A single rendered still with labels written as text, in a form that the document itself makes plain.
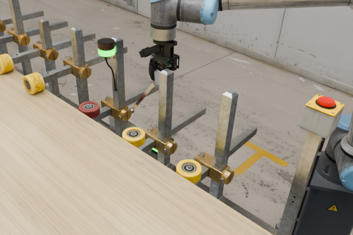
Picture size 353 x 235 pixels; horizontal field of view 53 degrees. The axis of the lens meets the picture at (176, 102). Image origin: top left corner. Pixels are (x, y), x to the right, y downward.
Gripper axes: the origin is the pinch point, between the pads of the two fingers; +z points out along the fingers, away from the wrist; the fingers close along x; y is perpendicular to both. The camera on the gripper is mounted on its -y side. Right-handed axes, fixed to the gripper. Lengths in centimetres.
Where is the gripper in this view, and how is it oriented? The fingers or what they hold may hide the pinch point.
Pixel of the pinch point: (157, 85)
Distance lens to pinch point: 135.3
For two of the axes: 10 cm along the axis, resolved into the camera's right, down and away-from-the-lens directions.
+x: 6.6, -3.7, 6.6
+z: -0.4, 8.5, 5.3
